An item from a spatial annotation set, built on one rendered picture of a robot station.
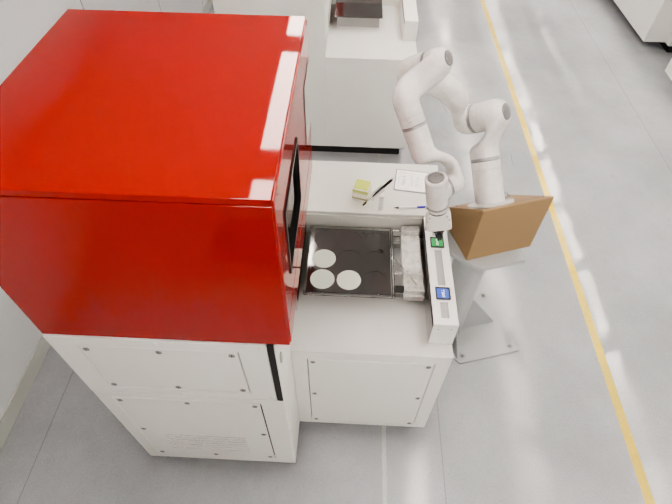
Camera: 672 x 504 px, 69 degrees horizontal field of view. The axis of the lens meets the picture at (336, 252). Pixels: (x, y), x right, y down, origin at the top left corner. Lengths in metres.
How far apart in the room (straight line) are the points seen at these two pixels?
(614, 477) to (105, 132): 2.64
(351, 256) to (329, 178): 0.43
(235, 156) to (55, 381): 2.25
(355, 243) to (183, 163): 1.16
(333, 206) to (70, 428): 1.77
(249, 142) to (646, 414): 2.59
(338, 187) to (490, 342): 1.33
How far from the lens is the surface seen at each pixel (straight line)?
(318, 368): 2.02
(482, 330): 3.02
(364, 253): 2.08
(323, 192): 2.24
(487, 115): 2.07
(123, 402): 2.06
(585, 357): 3.17
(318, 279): 1.99
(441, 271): 1.99
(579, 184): 4.17
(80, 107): 1.37
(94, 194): 1.10
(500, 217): 2.10
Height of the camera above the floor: 2.50
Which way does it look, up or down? 50 degrees down
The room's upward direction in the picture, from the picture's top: 1 degrees clockwise
